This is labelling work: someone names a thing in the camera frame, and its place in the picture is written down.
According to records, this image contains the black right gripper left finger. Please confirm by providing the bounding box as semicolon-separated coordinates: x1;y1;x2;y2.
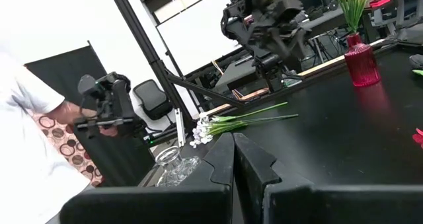
59;132;236;224

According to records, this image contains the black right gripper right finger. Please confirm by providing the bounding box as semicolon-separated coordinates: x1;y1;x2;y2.
233;132;423;224

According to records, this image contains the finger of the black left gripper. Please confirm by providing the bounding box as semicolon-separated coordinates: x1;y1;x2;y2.
293;28;309;71
270;35;292;63

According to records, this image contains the large cut crystal vase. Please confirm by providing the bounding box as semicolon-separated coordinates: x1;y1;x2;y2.
155;145;202;188

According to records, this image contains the red artificial flower bunch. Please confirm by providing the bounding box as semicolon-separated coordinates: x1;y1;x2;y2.
327;0;375;34
412;128;423;149

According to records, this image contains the white artificial flower bunch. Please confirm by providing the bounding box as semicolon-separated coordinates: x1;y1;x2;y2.
198;101;289;123
190;113;299;149

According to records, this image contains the red ribbed glass vase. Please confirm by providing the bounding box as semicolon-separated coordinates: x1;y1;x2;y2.
343;32;381;87

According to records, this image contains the grey desk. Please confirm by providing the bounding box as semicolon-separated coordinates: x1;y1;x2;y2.
213;59;265;93

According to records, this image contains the white board panel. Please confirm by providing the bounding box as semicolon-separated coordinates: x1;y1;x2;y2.
155;0;243;77

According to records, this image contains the black curtain panel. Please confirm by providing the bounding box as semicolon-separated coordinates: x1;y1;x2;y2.
24;40;157;188

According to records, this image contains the black office chair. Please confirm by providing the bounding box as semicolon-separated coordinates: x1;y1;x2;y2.
133;79;174;132

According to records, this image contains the black handheld control device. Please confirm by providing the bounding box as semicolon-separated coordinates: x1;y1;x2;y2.
74;71;147;139

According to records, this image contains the circle patterned cloth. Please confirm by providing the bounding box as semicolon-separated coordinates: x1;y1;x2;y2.
30;113;104;188

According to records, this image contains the person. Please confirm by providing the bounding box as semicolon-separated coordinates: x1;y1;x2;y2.
0;50;120;224

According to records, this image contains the silver metal bracket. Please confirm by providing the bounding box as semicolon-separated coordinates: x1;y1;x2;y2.
174;108;187;148

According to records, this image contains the black metal frame pole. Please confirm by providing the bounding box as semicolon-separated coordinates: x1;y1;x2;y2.
106;0;196;133

